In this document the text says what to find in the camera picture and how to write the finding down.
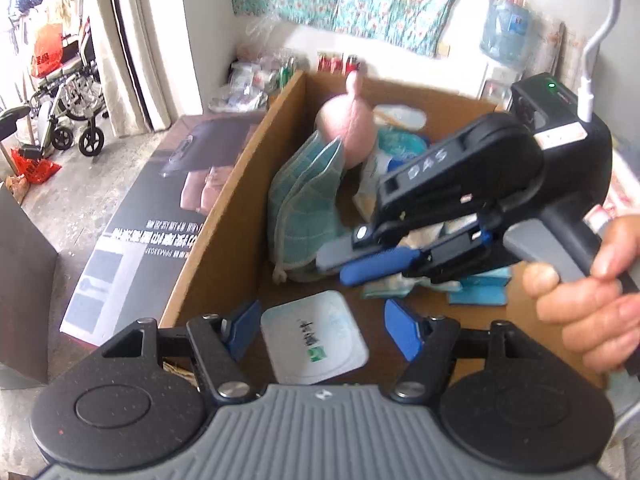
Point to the white square tissue pack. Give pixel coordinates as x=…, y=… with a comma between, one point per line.
x=313, y=339

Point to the pink plush toy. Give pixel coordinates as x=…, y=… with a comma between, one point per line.
x=349, y=119

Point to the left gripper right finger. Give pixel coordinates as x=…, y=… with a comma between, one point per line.
x=427, y=344

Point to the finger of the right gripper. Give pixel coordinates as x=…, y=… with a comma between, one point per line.
x=333, y=255
x=379, y=265

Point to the water dispenser with bottle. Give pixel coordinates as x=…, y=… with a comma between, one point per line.
x=506, y=39

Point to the beige curtain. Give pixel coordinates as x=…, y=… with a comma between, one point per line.
x=130, y=80

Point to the brown cardboard box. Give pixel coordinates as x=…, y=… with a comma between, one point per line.
x=229, y=264

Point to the red plastic bag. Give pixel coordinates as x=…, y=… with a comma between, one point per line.
x=48, y=50

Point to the rolled floral mats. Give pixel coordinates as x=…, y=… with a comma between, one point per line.
x=557, y=49

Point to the green checked cloth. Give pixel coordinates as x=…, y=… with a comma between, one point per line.
x=302, y=213

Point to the flat printed carton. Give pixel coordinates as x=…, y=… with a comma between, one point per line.
x=139, y=256

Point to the blue white tissue pack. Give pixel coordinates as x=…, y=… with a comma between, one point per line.
x=393, y=148

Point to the right hand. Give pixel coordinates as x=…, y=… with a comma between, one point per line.
x=599, y=321

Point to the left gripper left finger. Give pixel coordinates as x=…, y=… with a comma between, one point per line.
x=218, y=343

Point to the wheelchair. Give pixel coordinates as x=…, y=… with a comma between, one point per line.
x=73, y=92

